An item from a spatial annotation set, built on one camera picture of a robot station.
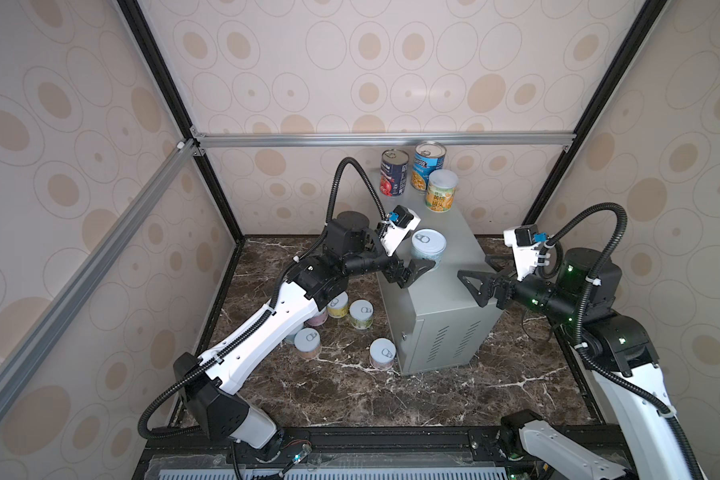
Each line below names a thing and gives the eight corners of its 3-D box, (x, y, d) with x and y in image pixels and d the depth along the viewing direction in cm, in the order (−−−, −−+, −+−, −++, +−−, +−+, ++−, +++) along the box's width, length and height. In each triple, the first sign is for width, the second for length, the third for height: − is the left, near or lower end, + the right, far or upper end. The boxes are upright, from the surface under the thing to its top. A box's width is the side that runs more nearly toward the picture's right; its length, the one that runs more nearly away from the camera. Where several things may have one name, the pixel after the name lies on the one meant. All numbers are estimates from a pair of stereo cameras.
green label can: (349, 329, 96) (349, 320, 91) (350, 309, 101) (349, 299, 96) (373, 329, 96) (373, 320, 92) (372, 309, 101) (373, 299, 96)
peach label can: (295, 359, 90) (291, 351, 85) (299, 336, 95) (295, 327, 90) (319, 359, 90) (316, 351, 85) (321, 336, 95) (319, 327, 90)
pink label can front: (369, 370, 88) (369, 362, 83) (369, 346, 93) (369, 337, 88) (394, 370, 88) (396, 362, 83) (393, 346, 93) (394, 337, 88)
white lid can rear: (328, 318, 99) (327, 309, 94) (330, 302, 103) (328, 292, 98) (347, 318, 99) (347, 309, 94) (348, 302, 103) (347, 292, 98)
